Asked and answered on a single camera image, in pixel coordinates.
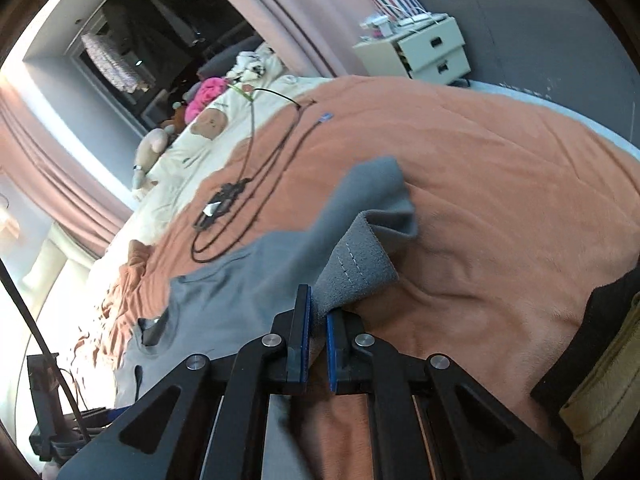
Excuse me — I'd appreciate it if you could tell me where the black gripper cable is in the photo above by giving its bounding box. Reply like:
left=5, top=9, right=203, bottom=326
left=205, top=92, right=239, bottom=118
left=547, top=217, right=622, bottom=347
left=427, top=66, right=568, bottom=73
left=0, top=259, right=94, bottom=443

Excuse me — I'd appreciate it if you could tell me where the orange-brown blanket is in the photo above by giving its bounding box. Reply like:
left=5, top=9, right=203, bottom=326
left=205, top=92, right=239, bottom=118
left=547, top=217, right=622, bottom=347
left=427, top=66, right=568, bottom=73
left=64, top=77, right=639, bottom=479

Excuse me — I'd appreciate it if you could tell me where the pink curtain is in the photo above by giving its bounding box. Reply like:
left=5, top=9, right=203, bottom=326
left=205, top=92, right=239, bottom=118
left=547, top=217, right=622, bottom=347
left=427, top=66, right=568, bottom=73
left=228, top=0, right=374, bottom=77
left=1, top=80, right=131, bottom=257

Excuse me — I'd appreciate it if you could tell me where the folded black garment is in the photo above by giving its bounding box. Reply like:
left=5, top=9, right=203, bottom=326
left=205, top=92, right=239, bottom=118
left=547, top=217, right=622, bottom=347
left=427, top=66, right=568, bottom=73
left=529, top=263, right=640, bottom=451

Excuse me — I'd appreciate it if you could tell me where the black white patterned cloth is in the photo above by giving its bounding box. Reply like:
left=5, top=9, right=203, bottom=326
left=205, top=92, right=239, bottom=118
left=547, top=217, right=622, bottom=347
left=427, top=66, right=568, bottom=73
left=226, top=51, right=279, bottom=84

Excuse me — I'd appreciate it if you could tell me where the grey t-shirt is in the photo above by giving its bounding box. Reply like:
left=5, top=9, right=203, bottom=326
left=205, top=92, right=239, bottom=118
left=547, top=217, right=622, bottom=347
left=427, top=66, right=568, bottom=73
left=113, top=155, right=420, bottom=480

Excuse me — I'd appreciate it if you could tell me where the cream plush toy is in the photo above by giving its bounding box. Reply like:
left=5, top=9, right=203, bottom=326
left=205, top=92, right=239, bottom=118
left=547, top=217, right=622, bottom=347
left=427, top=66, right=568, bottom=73
left=131, top=128, right=169, bottom=191

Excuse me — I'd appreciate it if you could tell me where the right pink curtain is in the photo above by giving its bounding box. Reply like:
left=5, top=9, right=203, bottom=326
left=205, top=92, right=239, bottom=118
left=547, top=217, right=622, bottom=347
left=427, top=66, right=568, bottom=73
left=228, top=0, right=374, bottom=77

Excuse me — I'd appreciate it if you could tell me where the bear print pillow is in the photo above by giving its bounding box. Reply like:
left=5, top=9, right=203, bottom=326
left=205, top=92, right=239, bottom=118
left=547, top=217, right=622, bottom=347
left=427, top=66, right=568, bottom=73
left=144, top=49, right=302, bottom=187

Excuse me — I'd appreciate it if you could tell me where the pink fluffy garment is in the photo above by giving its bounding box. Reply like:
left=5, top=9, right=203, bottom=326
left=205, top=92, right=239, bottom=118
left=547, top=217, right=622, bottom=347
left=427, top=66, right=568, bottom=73
left=184, top=77, right=228, bottom=124

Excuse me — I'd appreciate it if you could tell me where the black cable with device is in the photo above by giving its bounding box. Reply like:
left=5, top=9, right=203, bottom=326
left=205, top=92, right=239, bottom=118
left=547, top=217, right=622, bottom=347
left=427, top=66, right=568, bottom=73
left=188, top=86, right=335, bottom=265

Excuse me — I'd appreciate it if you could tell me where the cream bed sheet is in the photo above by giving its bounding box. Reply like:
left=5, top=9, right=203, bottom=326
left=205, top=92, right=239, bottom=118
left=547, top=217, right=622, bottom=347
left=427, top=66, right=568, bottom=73
left=75, top=75, right=326, bottom=308

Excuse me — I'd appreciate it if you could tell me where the hanging floral garment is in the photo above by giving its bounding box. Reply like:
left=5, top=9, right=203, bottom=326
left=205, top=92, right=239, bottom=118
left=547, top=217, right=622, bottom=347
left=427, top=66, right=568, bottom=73
left=80, top=32, right=146, bottom=94

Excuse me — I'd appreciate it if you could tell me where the hanging dark coat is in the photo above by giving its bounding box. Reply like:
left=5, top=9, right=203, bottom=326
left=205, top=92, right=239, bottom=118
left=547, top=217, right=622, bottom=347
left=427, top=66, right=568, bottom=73
left=101, top=0, right=243, bottom=89

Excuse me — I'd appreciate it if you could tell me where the white bedside drawer cabinet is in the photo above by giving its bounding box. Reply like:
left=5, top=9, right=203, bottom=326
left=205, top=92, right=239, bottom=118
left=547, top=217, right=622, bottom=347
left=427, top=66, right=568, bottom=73
left=352, top=14, right=471, bottom=84

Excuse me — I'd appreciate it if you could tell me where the left pink curtain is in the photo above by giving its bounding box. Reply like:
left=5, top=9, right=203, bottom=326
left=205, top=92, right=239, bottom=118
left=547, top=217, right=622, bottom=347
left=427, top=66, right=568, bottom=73
left=1, top=80, right=131, bottom=257

